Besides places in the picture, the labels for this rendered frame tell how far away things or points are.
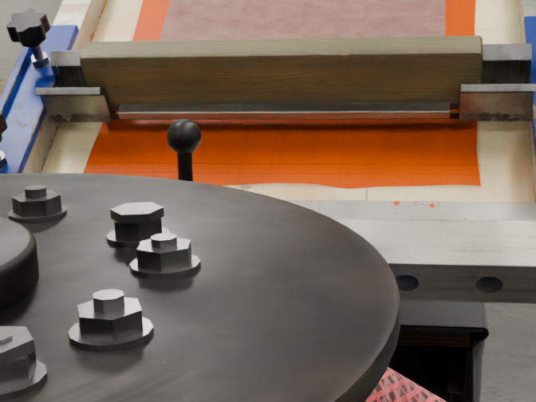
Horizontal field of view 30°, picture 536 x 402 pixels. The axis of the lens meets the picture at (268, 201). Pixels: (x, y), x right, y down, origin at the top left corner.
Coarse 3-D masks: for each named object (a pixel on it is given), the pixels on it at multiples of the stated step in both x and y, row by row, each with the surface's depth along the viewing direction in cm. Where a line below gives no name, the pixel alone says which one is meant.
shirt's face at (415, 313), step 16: (400, 304) 126; (416, 304) 126; (432, 304) 126; (448, 304) 126; (464, 304) 126; (400, 320) 121; (416, 320) 121; (432, 320) 121; (448, 320) 121; (464, 320) 120; (480, 320) 120
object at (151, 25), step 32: (160, 0) 126; (192, 0) 125; (224, 0) 124; (256, 0) 124; (288, 0) 123; (160, 32) 121; (192, 32) 121; (224, 32) 120; (256, 32) 119; (288, 32) 119; (128, 128) 110; (160, 128) 109; (224, 128) 108; (256, 128) 108; (96, 160) 107; (128, 160) 106; (160, 160) 106; (192, 160) 105; (224, 160) 105; (256, 160) 104
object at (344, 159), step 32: (320, 0) 122; (352, 0) 122; (384, 0) 121; (416, 0) 120; (448, 0) 119; (320, 32) 118; (352, 32) 117; (384, 32) 116; (416, 32) 116; (448, 32) 115; (288, 128) 107; (320, 128) 106; (352, 128) 106; (384, 128) 105; (416, 128) 105; (448, 128) 104; (288, 160) 104; (320, 160) 103; (352, 160) 103; (384, 160) 102; (416, 160) 102; (448, 160) 101
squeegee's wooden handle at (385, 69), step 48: (96, 48) 103; (144, 48) 102; (192, 48) 101; (240, 48) 100; (288, 48) 99; (336, 48) 99; (384, 48) 98; (432, 48) 97; (480, 48) 96; (144, 96) 105; (192, 96) 104; (240, 96) 104; (288, 96) 103; (336, 96) 102; (384, 96) 101; (432, 96) 101
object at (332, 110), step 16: (128, 112) 106; (144, 112) 105; (160, 112) 105; (176, 112) 105; (192, 112) 105; (208, 112) 104; (224, 112) 104; (240, 112) 104; (256, 112) 103; (272, 112) 103; (288, 112) 103; (304, 112) 103; (320, 112) 102; (336, 112) 102; (352, 112) 102; (368, 112) 102; (384, 112) 101; (400, 112) 101; (416, 112) 101; (432, 112) 101; (448, 112) 100
